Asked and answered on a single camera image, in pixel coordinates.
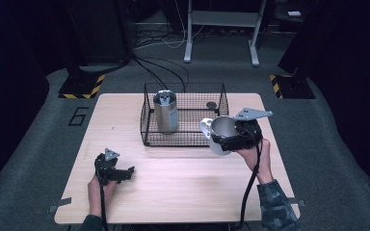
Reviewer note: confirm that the white metal mug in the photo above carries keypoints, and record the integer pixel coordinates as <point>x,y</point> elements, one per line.
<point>221,126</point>

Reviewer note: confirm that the small white box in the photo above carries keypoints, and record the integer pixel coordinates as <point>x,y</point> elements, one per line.
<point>294,13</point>

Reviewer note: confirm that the grey metal stand frame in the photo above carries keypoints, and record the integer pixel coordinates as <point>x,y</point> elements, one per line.
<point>224,19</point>

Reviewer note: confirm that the black striped stand base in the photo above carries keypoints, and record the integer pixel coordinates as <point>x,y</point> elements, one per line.
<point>83,86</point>
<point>294,86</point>

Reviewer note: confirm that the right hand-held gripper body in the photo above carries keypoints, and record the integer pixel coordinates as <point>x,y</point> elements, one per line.
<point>249,133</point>

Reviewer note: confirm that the steel tumbler cup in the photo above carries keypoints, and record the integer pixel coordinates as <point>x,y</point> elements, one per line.
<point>166,115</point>

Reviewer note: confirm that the dark round disc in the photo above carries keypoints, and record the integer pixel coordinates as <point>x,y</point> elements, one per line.
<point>211,105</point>

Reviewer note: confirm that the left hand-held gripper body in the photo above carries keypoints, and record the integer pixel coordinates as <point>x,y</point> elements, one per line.
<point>106,166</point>

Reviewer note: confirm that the person's left hand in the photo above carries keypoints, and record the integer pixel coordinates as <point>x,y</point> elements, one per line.
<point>96,195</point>

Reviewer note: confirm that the black upright panel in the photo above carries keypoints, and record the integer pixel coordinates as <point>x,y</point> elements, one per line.
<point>99,29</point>

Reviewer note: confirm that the person's right hand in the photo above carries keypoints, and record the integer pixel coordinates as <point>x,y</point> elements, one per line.
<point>258,160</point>

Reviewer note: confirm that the grey tape strip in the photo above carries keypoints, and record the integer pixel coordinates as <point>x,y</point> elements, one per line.
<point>297,202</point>
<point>61,203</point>

